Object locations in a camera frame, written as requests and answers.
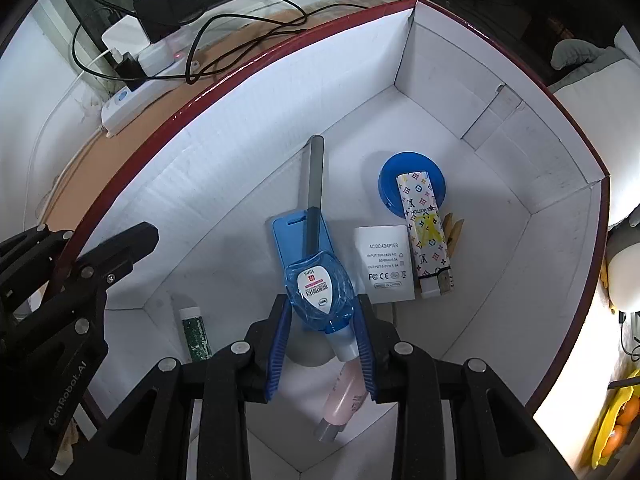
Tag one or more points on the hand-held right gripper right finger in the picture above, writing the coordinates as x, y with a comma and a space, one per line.
366, 355

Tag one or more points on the white power strip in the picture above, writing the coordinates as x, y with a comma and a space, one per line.
140, 90

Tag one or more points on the white charger brick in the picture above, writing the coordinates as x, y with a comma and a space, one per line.
125, 35

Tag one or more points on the small clear blue bottle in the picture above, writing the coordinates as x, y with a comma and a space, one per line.
320, 295

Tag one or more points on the yellow fruit bowl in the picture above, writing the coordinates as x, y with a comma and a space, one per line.
612, 410

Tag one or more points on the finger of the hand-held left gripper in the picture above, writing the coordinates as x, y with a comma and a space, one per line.
125, 247
35, 255

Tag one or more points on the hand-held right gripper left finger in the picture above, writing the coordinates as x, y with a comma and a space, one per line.
277, 355

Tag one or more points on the black plug charger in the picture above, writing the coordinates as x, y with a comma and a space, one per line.
129, 67

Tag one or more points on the white patterned lighter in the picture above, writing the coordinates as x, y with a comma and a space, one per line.
425, 235

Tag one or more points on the black power adapter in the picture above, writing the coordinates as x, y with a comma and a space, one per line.
165, 5

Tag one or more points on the green lip balm tube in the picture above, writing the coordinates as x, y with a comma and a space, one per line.
195, 335

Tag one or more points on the pink bottle grey cap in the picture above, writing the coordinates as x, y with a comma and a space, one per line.
345, 400

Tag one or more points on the orange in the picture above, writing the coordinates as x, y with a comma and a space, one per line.
629, 412
611, 440

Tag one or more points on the small penguin plush toy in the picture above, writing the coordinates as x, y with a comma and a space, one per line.
625, 270

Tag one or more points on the blue round tin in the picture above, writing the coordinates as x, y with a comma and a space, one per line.
390, 180

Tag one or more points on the wooden clothespin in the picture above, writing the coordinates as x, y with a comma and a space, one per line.
454, 240

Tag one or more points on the large penguin plush toy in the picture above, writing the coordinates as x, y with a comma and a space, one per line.
600, 110

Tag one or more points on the white power adapter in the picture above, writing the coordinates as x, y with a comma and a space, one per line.
382, 265

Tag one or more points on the white cardboard box red rim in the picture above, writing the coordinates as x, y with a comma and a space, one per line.
450, 335

